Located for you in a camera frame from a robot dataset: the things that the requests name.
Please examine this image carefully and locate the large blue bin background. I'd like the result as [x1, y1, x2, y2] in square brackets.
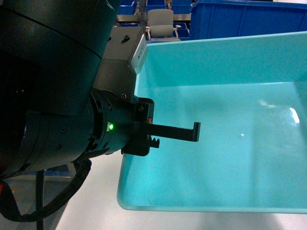
[189, 0, 307, 40]

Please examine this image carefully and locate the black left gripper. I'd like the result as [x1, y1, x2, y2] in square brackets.
[87, 90, 201, 157]

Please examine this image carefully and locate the turquoise plastic bin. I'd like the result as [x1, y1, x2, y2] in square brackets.
[117, 32, 307, 213]

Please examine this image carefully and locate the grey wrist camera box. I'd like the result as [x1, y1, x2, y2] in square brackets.
[93, 26, 148, 104]

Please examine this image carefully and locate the grey office chair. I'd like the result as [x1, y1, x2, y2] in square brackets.
[145, 9, 181, 42]

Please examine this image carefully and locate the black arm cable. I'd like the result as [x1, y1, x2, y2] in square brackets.
[0, 158, 93, 223]

